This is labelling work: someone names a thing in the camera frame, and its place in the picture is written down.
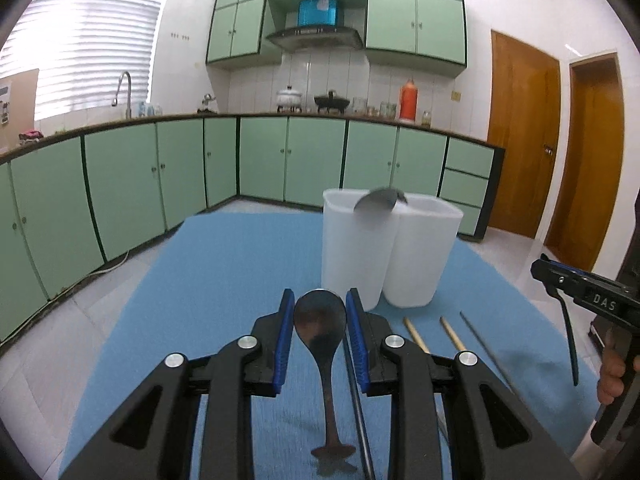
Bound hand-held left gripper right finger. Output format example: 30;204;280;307
345;287;583;480

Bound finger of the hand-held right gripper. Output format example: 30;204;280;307
556;292;581;387
531;255;596;301

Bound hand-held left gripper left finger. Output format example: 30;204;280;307
60;287;296;480

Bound dark metal spoon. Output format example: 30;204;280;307
293;289;358;476

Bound wooden chopstick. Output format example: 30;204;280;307
403;316;432;354
439;316;470;352

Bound white plastic utensil container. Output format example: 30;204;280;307
321;187;401;312
382;195;463;308

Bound dark thin chopstick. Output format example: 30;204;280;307
459;311;521;401

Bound black chopstick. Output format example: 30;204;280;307
342;340;376;480

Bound shiny steel spoon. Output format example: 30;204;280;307
354;187;408;228

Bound person's right hand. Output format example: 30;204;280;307
597;345;627;406

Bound blue table cloth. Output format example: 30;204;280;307
59;210;598;480

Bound wooden door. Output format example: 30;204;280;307
544;52;626;271
487;29;562;240

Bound red thermos flask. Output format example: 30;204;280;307
399;78;419;123

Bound green base cabinets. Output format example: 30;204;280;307
0;112;503;346

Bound row of glass jars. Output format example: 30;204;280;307
351;96;398;118

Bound white lidded pot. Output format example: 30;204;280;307
276;86;304;112

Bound black cooking pot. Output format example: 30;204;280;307
314;90;351;113

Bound steel kitchen faucet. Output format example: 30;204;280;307
111;71;133;120

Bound steel range hood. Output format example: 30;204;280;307
265;25;363;52

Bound blue box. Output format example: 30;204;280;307
298;0;343;28

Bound cardboard board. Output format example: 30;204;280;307
0;67;40;151

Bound white window blinds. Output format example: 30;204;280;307
0;0;173;121

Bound white floor cable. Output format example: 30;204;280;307
47;250;130;301

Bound green wall cabinets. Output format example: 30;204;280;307
206;0;468;78

